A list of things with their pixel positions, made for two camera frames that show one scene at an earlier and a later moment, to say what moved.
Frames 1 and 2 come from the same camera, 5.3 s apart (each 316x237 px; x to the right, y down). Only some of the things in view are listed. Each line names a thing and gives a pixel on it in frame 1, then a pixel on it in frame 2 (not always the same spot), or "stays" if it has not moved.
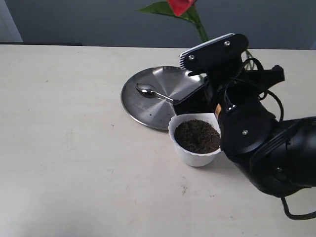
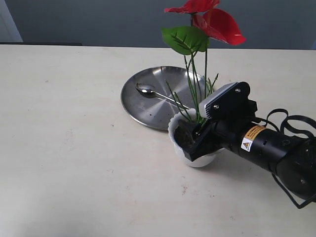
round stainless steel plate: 172,82 stays
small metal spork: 148,91 stays
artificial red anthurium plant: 182,8 to 193,41
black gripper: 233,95 to 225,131
